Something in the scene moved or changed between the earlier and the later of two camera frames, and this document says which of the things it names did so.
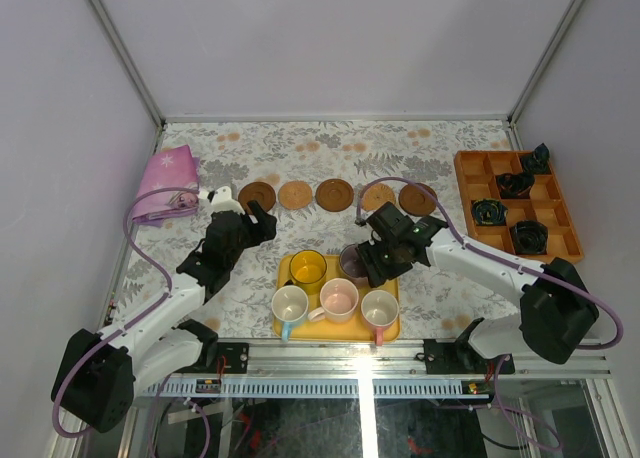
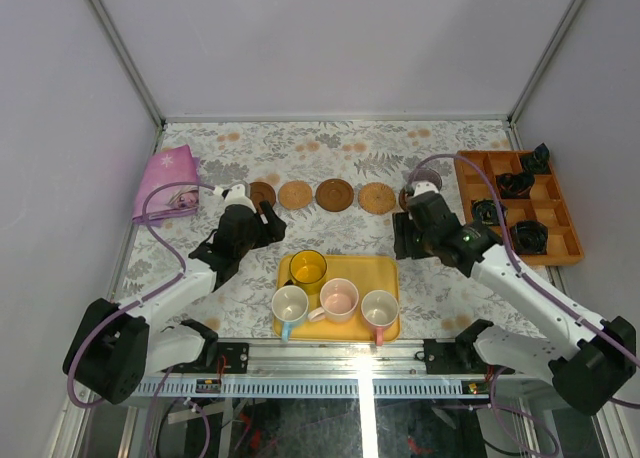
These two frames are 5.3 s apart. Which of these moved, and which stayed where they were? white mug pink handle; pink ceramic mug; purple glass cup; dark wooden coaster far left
Moved: purple glass cup
Stayed: dark wooden coaster far left; pink ceramic mug; white mug pink handle
